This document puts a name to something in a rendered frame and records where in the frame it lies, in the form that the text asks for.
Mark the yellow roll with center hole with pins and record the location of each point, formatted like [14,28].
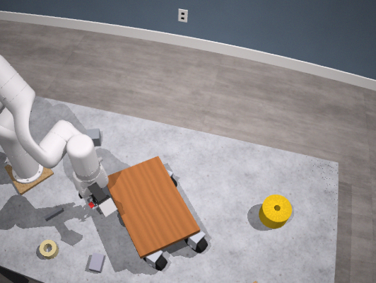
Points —
[269,213]

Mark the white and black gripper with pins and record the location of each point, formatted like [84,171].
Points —
[82,186]

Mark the grey rectangular bar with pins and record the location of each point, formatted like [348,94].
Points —
[53,214]

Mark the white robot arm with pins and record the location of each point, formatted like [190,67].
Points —
[29,158]

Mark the beige roll of masking tape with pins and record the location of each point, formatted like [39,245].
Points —
[51,254]

